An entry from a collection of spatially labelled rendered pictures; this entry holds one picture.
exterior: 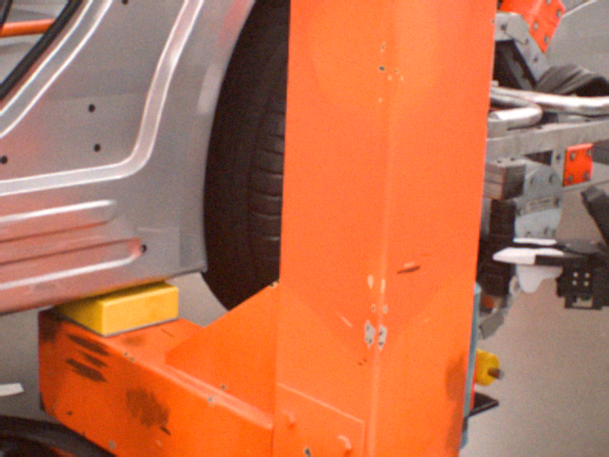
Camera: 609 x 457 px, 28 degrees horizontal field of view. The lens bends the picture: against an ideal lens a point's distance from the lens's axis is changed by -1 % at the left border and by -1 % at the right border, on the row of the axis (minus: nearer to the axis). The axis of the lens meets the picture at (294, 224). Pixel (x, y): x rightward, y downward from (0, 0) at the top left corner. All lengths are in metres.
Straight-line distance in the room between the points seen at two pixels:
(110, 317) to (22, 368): 1.76
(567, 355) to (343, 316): 2.47
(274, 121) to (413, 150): 0.54
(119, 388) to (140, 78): 0.42
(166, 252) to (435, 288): 0.53
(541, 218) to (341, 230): 0.63
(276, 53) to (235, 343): 0.52
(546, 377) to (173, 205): 2.01
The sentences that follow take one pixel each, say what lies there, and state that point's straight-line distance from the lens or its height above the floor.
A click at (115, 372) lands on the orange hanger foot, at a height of 0.65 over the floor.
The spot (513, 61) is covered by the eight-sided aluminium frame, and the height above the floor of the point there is 1.04.
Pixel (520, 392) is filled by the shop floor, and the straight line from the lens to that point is 3.47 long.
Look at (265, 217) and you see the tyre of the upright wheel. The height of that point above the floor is 0.83.
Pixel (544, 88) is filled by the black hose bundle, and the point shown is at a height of 1.01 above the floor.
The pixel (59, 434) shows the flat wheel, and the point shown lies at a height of 0.51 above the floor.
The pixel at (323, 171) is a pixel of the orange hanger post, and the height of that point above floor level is 1.00.
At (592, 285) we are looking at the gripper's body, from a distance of 1.73.
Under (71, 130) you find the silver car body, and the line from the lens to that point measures 1.67.
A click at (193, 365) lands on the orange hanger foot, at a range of 1.61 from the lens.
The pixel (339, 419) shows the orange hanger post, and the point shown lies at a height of 0.73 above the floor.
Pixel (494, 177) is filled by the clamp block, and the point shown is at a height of 0.93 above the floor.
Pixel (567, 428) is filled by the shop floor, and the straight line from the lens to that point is 3.28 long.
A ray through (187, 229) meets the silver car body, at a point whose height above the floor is 0.81.
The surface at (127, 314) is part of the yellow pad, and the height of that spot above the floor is 0.71.
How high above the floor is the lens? 1.29
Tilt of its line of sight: 15 degrees down
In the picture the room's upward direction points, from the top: 2 degrees clockwise
